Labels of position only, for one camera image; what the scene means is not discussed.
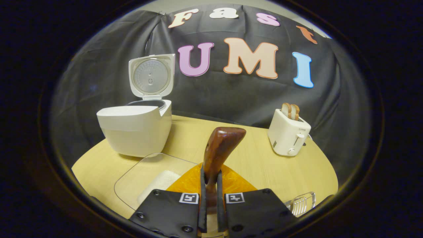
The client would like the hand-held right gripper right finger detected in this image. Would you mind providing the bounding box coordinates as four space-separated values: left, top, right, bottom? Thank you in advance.
216 164 298 238

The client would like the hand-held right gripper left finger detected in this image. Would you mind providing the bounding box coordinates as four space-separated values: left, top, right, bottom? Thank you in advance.
129 164 208 238

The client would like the brown wooden spoon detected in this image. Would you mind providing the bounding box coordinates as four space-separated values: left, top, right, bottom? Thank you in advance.
202 127 247 215

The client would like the white rice cooker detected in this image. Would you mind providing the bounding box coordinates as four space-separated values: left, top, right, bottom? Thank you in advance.
96 54 175 158

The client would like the clear plastic container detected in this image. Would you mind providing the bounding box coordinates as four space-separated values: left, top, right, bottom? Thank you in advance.
114 153 199 212

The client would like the white toaster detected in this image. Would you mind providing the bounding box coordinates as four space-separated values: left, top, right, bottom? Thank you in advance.
268 108 312 157

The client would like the black backdrop cloth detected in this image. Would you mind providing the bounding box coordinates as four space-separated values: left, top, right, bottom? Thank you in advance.
50 3 374 185

